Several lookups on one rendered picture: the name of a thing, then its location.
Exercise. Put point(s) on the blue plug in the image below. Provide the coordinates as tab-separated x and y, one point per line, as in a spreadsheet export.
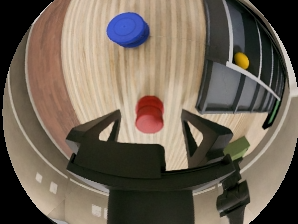
128	30

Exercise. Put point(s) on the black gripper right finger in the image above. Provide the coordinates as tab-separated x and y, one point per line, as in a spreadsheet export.
215	137

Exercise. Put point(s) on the yellow ball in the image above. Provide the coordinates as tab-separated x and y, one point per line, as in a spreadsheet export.
241	60

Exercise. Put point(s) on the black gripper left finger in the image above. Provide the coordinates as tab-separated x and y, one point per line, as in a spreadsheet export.
93	128

